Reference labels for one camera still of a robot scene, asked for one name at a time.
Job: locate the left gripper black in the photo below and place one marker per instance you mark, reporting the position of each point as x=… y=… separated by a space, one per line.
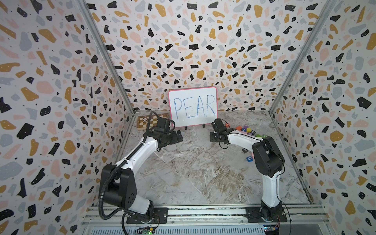
x=175 y=139

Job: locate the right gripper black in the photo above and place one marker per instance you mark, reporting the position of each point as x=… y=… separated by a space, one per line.
x=211 y=135

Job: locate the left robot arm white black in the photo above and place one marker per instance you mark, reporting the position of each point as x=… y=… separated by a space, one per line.
x=118 y=190

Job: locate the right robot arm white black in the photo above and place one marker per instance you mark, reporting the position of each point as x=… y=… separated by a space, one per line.
x=268 y=159

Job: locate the wooden chessboard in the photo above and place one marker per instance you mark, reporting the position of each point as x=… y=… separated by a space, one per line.
x=143 y=120

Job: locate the green block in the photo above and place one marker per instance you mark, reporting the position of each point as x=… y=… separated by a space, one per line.
x=261 y=136

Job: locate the whiteboard with pink frame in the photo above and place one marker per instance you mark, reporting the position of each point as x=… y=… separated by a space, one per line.
x=191 y=107

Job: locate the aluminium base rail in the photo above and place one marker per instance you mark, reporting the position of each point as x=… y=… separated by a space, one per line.
x=297 y=219

